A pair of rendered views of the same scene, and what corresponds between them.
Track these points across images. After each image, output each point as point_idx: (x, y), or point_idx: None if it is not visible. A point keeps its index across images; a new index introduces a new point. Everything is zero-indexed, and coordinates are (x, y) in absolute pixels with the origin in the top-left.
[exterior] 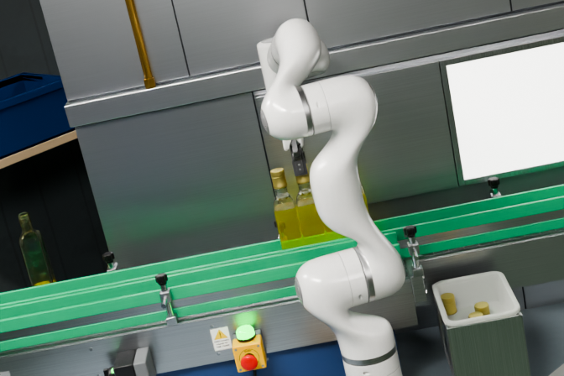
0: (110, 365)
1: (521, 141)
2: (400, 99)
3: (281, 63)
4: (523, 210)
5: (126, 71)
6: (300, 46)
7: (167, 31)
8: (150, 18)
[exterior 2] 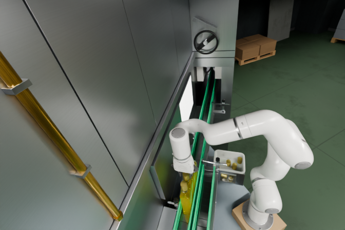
0: None
1: (187, 114)
2: (175, 123)
3: (286, 135)
4: None
5: (102, 228)
6: (287, 121)
7: (114, 176)
8: (104, 179)
